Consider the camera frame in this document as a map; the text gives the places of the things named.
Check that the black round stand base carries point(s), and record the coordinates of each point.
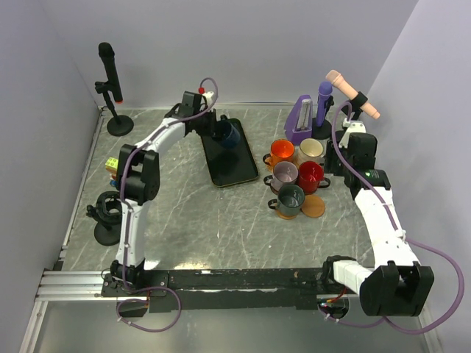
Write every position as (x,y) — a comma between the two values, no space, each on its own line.
(107,213)

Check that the purple microphone black stand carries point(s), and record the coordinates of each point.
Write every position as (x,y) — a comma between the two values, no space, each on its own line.
(323,132)

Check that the black serving tray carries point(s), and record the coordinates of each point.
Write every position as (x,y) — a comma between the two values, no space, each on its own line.
(228,167)

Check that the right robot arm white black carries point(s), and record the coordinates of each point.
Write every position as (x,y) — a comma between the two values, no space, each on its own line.
(398,285)

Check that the cream mug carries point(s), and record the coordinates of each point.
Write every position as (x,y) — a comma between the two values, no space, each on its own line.
(310,150)

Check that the blue mug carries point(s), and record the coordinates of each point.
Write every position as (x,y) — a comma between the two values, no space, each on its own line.
(226,134)

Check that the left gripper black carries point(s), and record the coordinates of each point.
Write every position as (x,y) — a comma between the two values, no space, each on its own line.
(213,116)

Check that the purple metronome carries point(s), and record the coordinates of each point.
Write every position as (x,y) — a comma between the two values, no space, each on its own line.
(298,125)

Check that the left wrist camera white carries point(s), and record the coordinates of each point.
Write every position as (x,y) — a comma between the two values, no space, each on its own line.
(208,96)

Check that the left black microphone stand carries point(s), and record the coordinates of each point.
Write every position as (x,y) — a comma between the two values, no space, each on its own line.
(118,125)

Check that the red mug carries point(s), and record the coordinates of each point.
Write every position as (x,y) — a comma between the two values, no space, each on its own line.
(311,177)

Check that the light wood coaster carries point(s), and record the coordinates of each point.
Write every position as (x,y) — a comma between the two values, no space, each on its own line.
(285,217)
(313,206)

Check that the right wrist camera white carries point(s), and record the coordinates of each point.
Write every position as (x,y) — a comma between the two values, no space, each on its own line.
(350,127)

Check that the orange mug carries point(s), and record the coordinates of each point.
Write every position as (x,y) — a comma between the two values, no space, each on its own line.
(280,150)

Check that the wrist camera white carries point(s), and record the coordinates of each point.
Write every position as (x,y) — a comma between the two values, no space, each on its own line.
(208,96)
(350,127)

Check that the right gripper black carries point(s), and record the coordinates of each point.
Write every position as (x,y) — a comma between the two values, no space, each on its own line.
(331,155)

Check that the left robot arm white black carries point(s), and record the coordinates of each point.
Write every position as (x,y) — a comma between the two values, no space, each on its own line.
(138,178)

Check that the lilac mug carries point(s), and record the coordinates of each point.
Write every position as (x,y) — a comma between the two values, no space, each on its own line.
(284,173)

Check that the dark green mug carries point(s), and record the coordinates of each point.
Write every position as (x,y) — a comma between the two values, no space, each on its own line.
(289,200)

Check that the colourful toy block figure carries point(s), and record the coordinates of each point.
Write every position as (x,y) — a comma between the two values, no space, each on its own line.
(111,166)

